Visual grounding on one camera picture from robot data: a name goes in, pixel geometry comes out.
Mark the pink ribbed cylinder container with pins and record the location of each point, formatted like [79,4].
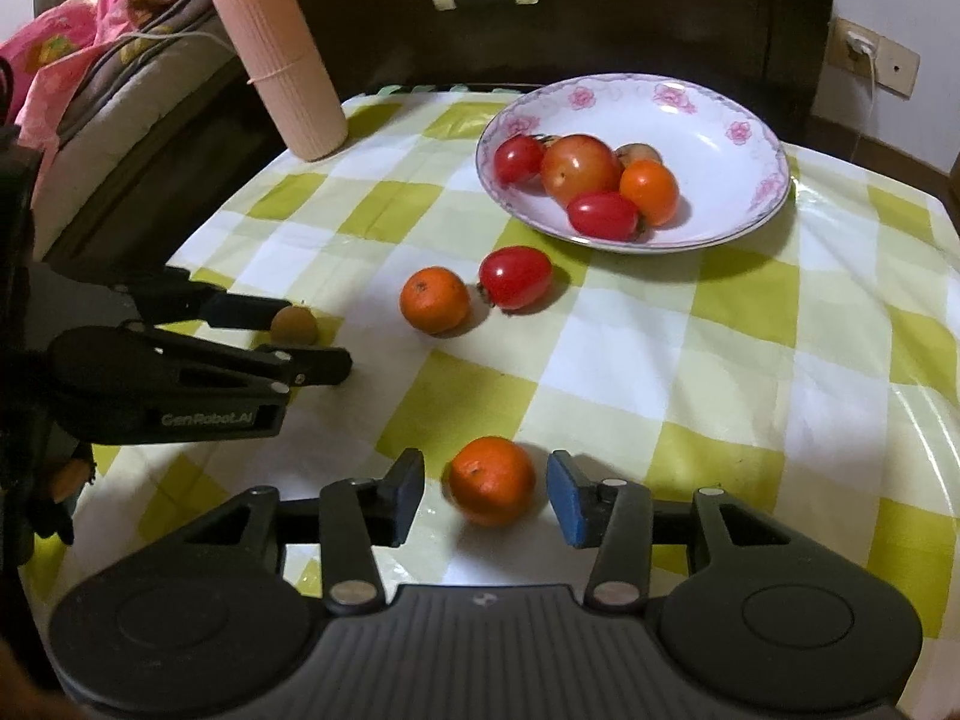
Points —
[277,52]

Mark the pink printed blanket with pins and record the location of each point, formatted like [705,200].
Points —
[52,45]

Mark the red yellow apple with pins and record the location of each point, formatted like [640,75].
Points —
[581,169]

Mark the beige wall socket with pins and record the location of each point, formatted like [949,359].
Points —
[898,69]
[838,45]

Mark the red cherry tomato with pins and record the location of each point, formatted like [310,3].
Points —
[602,215]
[517,160]
[517,277]

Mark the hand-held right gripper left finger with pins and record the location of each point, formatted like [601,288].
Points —
[409,499]

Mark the white floral rim plate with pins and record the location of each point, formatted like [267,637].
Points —
[705,165]

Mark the dark wooden cabinet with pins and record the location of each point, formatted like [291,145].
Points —
[637,15]

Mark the small orange mandarin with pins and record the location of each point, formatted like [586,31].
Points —
[435,300]
[651,191]
[491,480]

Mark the person's left hand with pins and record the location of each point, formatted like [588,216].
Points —
[71,478]

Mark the brown longan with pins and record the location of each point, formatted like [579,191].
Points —
[294,324]
[639,154]

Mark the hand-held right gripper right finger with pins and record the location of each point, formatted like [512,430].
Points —
[568,499]

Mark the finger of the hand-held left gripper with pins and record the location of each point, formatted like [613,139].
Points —
[240,310]
[225,367]

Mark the white charger plug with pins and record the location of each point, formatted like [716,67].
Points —
[861,43]

